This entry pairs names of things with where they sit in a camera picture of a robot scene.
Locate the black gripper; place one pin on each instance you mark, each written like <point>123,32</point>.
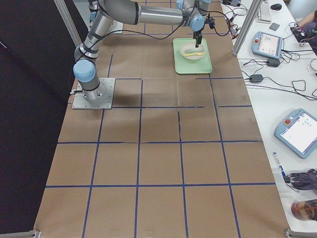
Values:
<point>197,32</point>

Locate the yellow plastic fork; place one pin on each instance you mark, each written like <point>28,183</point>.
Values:
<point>194,54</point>

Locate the white round plate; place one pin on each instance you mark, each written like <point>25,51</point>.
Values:
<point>191,45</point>

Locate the light green tray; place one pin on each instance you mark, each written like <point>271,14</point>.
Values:
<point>185,66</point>

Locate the blue teach pendant far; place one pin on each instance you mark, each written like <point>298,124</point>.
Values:
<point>267,45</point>

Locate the blue teach pendant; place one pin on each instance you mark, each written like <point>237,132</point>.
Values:
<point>267,45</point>
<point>298,131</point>

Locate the black power adapter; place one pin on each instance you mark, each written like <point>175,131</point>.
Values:
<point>273,62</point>
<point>256,78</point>

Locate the white keyboard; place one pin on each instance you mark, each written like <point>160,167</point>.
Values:
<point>264,15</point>

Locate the black computer mouse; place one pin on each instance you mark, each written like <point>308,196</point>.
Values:
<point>276,6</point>

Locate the blue teach pendant near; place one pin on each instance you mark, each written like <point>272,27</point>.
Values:
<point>298,131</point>

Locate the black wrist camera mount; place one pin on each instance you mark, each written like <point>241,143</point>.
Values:
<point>210,21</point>

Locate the aluminium frame post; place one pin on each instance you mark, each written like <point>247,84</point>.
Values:
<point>255,5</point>

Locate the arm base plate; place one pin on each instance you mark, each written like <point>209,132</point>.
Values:
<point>100,98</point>
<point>116,27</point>

